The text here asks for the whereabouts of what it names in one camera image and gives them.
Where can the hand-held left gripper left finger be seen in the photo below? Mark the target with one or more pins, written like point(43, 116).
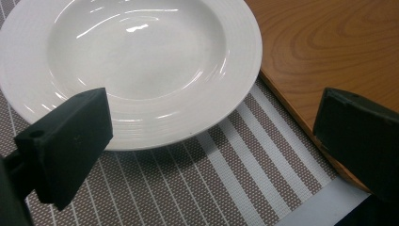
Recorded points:
point(64, 147)

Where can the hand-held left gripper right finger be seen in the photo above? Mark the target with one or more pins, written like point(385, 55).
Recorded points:
point(363, 141)

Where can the white deep plate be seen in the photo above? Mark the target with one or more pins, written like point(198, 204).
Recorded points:
point(138, 62)

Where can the striped woven placemat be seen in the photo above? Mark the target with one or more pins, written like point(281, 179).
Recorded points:
point(200, 185)

